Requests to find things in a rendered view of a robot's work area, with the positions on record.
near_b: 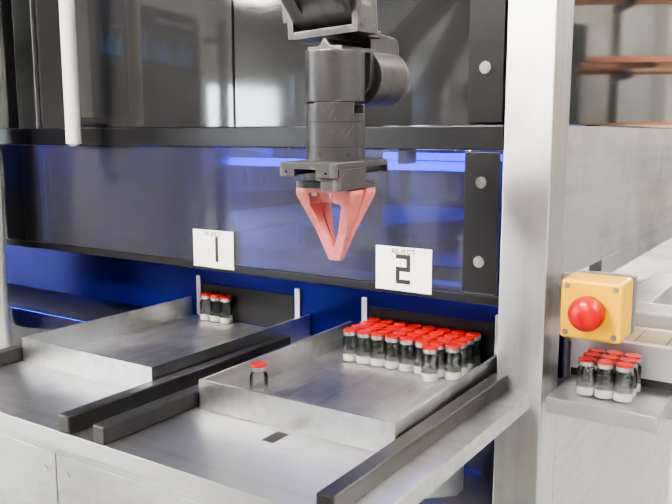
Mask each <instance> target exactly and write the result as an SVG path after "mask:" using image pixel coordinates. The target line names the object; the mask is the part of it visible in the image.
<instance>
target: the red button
mask: <svg viewBox="0 0 672 504"><path fill-rule="evenodd" d="M567 315H568V319H569V322H570V323H571V325H572V326H573V327H574V328H576V329H577V330H579V331H582V332H591V331H594V330H595V329H597V328H598V327H600V326H601V325H602V323H603V322H604V320H605V316H606V312H605V308H604V306H603V304H602V303H601V302H600V301H599V300H598V299H596V298H594V297H592V296H582V297H579V298H577V299H576V300H574V301H573V302H572V303H571V304H570V306H569V308H568V312H567Z"/></svg>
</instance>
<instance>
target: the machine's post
mask: <svg viewBox="0 0 672 504"><path fill-rule="evenodd" d="M573 19H574V0H509V7H508V38H507V69H506V99H505V130H504V161H503V192H502V223H501V254H500V285H499V316H498V347H497V373H501V374H506V375H507V376H508V380H507V389H506V390H511V391H517V392H522V393H527V394H530V400H529V409H528V410H527V411H526V412H525V413H523V414H522V415H521V416H520V417H519V418H518V419H516V420H515V421H514V422H513V423H512V424H511V425H509V426H508V427H507V428H506V429H505V430H504V431H503V432H501V433H500V434H499V435H498V436H497V437H496V438H495V439H494V470H493V501H492V504H552V490H553V467H554V445H555V422H556V414H554V413H549V412H546V411H545V407H546V397H547V396H548V395H549V394H550V393H551V392H553V391H554V390H555V389H556V388H557V378H558V355H559V332H560V310H561V288H562V266H563V243H564V221H565V199H566V176H567V154H568V131H569V109H570V87H571V64H572V42H573Z"/></svg>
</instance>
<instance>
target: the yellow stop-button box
mask: <svg viewBox="0 0 672 504"><path fill-rule="evenodd" d="M636 292H637V276H636V275H631V274H620V273H610V272H599V271H588V270H578V271H576V272H575V273H573V274H571V275H569V276H567V277H565V278H564V279H562V288H561V310H560V332H559V333H560V335H561V336H563V337H570V338H577V339H584V340H591V341H598V342H605V343H612V344H620V343H621V342H622V341H623V340H624V339H625V338H627V337H628V336H629V335H631V334H632V333H633V332H634V325H635V308H636ZM582 296H592V297H594V298H596V299H598V300H599V301H600V302H601V303H602V304H603V306H604V308H605V312H606V316H605V320H604V322H603V323H602V325H601V326H600V327H598V328H597V329H595V330H594V331H591V332H582V331H579V330H577V329H576V328H574V327H573V326H572V325H571V323H570V322H569V319H568V315H567V312H568V308H569V306H570V304H571V303H572V302H573V301H574V300H576V299H577V298H579V297H582Z"/></svg>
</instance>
